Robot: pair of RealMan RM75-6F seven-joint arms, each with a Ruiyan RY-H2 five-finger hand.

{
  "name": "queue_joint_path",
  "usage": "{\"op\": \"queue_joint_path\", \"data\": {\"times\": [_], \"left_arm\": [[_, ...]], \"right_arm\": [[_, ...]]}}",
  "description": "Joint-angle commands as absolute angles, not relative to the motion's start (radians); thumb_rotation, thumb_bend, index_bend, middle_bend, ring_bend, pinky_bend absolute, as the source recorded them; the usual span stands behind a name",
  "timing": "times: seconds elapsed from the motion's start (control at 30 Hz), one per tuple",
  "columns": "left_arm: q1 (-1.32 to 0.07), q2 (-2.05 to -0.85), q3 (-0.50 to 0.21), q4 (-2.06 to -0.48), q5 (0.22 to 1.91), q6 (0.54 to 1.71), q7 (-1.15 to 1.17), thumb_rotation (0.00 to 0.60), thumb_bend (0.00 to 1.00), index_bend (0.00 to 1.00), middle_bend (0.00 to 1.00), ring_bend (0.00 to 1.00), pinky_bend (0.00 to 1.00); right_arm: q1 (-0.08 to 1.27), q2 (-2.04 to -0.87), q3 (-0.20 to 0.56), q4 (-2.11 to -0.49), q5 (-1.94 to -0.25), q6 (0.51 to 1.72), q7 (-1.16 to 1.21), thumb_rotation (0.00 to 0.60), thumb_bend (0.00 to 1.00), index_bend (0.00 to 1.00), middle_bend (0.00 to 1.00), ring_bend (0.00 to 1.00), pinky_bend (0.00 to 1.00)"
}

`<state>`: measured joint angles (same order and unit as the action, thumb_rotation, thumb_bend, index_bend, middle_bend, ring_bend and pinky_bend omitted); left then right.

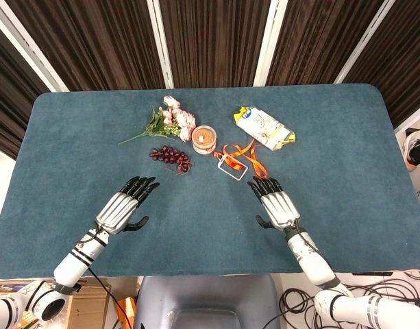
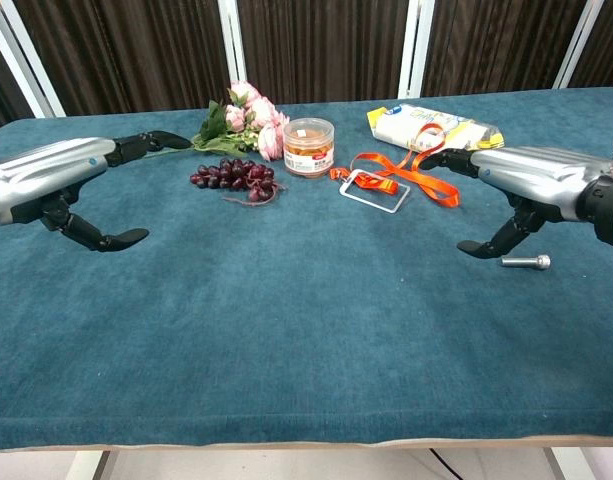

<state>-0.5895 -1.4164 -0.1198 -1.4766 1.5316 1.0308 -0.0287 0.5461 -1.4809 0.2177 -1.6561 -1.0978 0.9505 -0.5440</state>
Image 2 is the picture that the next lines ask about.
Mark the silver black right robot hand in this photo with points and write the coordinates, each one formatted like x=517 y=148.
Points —
x=531 y=175

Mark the white yellow snack bag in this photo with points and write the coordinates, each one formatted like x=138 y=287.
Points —
x=401 y=122

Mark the white table leg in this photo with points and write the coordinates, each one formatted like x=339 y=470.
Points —
x=568 y=465
x=88 y=467

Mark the pink artificial flower bouquet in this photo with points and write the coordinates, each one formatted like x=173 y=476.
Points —
x=261 y=112

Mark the round brown lidded container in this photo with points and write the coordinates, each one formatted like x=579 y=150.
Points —
x=308 y=150

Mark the small silver metal cylinder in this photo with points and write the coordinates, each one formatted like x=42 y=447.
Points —
x=526 y=261

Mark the white partition post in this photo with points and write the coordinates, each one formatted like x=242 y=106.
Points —
x=233 y=50
x=578 y=45
x=28 y=75
x=413 y=50

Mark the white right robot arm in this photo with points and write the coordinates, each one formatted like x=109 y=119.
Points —
x=611 y=205

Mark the dark red grape bunch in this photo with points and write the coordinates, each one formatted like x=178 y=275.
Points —
x=236 y=175

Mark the clear badge holder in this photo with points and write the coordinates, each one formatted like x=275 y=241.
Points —
x=386 y=201

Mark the blue table cloth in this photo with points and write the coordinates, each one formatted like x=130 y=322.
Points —
x=286 y=325

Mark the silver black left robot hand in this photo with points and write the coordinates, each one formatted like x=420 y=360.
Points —
x=46 y=165

